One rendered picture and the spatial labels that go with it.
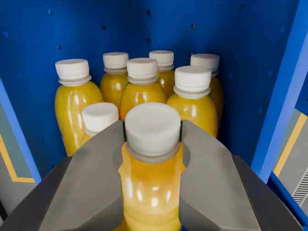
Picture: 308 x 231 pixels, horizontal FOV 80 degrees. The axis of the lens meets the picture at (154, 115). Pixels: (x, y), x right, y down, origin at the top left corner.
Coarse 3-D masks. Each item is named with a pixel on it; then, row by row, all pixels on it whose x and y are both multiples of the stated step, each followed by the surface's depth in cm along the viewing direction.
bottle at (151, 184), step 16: (128, 144) 14; (176, 144) 13; (128, 160) 14; (144, 160) 12; (160, 160) 12; (176, 160) 14; (128, 176) 14; (144, 176) 13; (160, 176) 13; (176, 176) 13; (128, 192) 14; (144, 192) 13; (160, 192) 13; (176, 192) 14; (128, 208) 15; (144, 208) 14; (160, 208) 14; (176, 208) 15; (128, 224) 19; (144, 224) 16; (160, 224) 16; (176, 224) 18
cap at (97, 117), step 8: (96, 104) 22; (104, 104) 22; (112, 104) 22; (88, 112) 20; (96, 112) 20; (104, 112) 20; (112, 112) 20; (88, 120) 19; (96, 120) 19; (104, 120) 19; (112, 120) 20; (88, 128) 20; (96, 128) 20; (104, 128) 20
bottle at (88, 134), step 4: (84, 128) 21; (88, 132) 20; (92, 132) 20; (96, 132) 20; (84, 136) 21; (88, 136) 21; (92, 136) 20; (84, 140) 21; (80, 144) 22; (124, 220) 25; (120, 224) 25; (124, 224) 26; (116, 228) 25; (120, 228) 26; (124, 228) 26
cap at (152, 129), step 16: (128, 112) 13; (144, 112) 13; (160, 112) 13; (176, 112) 13; (128, 128) 12; (144, 128) 12; (160, 128) 12; (176, 128) 12; (144, 144) 12; (160, 144) 12
